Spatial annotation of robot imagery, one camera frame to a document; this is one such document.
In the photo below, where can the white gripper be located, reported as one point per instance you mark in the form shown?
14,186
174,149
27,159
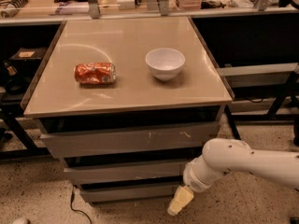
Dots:
193,180

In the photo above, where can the grey drawer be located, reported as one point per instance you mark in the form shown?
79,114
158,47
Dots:
115,141
125,171
129,192

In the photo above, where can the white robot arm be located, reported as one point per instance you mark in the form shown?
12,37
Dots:
222,157

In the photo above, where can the grey bottom drawer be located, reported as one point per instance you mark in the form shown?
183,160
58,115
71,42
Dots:
129,192

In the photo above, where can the grey top drawer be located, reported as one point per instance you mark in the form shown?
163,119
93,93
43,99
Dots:
115,141

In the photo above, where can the grey drawer cabinet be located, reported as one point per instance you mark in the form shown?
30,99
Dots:
59,104

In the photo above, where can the white bowl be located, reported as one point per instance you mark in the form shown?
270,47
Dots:
165,63

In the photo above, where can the crushed orange soda can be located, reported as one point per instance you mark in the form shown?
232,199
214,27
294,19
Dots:
95,73

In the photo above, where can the black box with label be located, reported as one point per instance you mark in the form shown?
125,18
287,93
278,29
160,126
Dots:
29,54

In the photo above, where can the long workbench shelf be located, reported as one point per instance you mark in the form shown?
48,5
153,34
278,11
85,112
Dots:
48,12

